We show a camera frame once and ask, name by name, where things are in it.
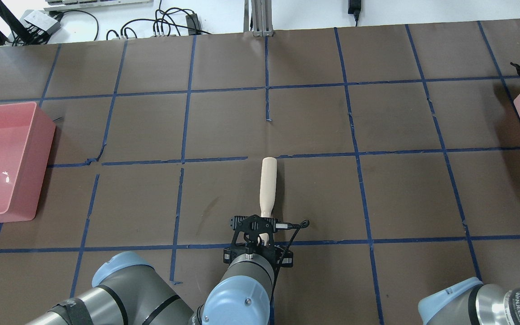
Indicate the cream hand brush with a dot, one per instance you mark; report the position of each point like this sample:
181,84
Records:
268,182

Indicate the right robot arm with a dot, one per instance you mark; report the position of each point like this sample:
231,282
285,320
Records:
471,302

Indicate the black power adapter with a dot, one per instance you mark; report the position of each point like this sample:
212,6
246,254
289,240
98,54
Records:
355,9

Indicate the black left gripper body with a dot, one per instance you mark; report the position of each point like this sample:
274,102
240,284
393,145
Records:
228,256

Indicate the aluminium frame post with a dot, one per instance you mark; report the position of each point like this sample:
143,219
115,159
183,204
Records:
258,18

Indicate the pink plastic bin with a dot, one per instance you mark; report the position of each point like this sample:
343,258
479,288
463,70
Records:
26,134

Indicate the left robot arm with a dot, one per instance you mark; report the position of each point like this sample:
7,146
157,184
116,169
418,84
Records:
126,290

